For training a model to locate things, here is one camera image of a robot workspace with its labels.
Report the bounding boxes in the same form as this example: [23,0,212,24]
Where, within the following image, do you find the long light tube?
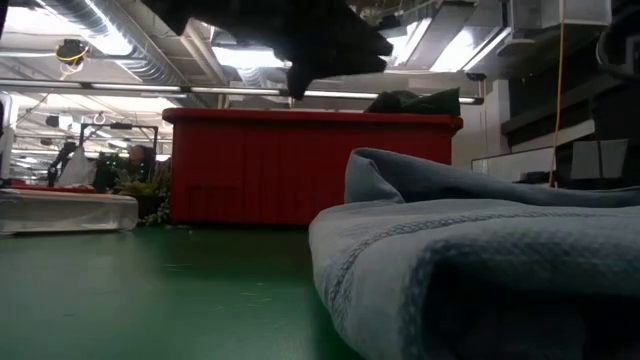
[0,78,485,106]

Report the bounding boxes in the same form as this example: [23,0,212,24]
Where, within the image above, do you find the silver ventilation duct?
[44,0,186,87]

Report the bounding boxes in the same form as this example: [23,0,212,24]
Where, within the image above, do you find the red plastic laundry bin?
[162,106,465,227]

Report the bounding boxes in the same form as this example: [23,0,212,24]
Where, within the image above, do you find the black yellow cord reel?
[53,38,92,69]

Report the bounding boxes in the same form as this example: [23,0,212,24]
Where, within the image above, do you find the dark shelving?
[499,29,640,192]

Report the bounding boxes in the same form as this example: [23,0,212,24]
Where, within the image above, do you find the grey storage box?
[569,138,630,181]

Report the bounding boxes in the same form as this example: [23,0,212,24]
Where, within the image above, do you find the green table mat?
[0,224,366,360]

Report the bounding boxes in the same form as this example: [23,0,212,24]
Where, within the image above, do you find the orange and white box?
[0,188,140,236]

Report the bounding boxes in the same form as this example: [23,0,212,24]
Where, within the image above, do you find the white board panel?
[470,146,557,184]

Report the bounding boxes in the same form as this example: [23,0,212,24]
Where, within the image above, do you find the black background frame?
[78,122,160,166]

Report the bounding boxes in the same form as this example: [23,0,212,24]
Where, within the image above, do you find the white cloth bag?
[55,146,97,188]

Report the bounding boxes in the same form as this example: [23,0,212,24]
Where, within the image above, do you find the yellow hanging cable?
[548,0,567,189]

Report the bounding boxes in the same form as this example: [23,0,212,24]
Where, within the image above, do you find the light blue denim jeans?
[308,147,640,360]

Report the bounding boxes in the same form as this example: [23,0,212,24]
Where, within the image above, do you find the white pillar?
[0,92,17,182]

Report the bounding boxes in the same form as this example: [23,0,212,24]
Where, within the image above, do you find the small pineapple plant ornament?
[112,167,174,227]

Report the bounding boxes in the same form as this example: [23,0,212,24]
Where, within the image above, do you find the person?
[124,143,159,184]

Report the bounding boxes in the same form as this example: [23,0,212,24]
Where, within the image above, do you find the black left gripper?
[214,0,395,101]

